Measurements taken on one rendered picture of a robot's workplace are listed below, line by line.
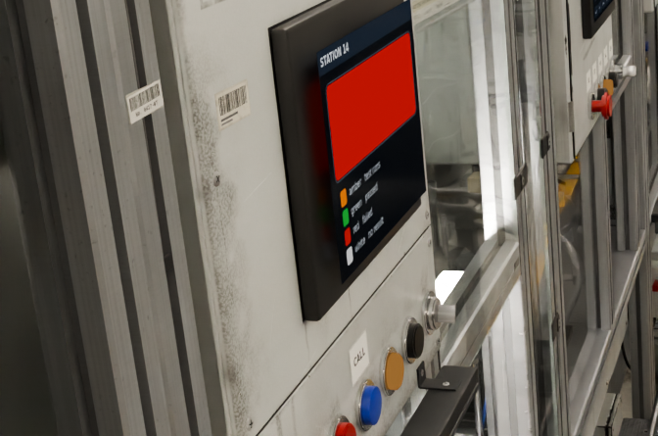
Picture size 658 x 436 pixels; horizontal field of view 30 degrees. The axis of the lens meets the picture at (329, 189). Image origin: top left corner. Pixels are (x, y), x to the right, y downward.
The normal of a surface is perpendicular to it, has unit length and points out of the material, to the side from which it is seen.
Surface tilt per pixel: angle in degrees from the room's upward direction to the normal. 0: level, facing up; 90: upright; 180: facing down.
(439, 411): 0
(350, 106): 90
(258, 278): 90
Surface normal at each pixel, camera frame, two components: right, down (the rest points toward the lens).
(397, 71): 0.93, 0.00
